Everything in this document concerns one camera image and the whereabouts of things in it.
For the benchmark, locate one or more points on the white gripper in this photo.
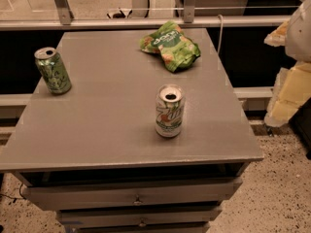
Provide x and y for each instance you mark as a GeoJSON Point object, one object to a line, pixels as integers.
{"type": "Point", "coordinates": [299, 33]}

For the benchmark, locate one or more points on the white 7up can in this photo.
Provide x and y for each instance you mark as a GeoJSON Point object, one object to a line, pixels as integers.
{"type": "Point", "coordinates": [169, 110]}

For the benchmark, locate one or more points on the green soda can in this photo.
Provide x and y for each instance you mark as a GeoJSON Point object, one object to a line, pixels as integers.
{"type": "Point", "coordinates": [52, 69]}

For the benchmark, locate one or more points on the metal railing frame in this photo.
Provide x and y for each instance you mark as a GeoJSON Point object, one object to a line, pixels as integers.
{"type": "Point", "coordinates": [113, 14]}

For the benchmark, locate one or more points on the upper grey drawer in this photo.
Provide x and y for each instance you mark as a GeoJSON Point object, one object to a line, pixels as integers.
{"type": "Point", "coordinates": [111, 195]}

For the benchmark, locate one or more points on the lower grey drawer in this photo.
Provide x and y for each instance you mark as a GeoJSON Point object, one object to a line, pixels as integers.
{"type": "Point", "coordinates": [139, 216]}

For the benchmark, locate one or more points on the green chip bag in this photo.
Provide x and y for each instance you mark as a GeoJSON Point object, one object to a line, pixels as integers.
{"type": "Point", "coordinates": [177, 51]}

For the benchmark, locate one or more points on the grey drawer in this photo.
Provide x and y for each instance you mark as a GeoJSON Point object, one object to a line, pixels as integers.
{"type": "Point", "coordinates": [139, 216]}
{"type": "Point", "coordinates": [111, 195]}

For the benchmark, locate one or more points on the grey drawer cabinet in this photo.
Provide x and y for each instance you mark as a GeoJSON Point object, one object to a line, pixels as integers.
{"type": "Point", "coordinates": [104, 129]}

